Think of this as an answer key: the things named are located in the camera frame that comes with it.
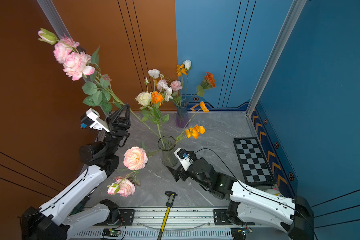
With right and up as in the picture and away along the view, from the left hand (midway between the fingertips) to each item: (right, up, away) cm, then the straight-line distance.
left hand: (128, 107), depth 50 cm
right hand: (+14, -22, +19) cm, 32 cm away
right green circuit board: (+45, -57, +20) cm, 76 cm away
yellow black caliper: (+11, -47, +27) cm, 56 cm away
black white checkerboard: (+60, -32, +35) cm, 77 cm away
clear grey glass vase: (+9, -17, +32) cm, 37 cm away
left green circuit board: (-17, -58, +21) cm, 64 cm away
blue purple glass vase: (+17, -1, +55) cm, 57 cm away
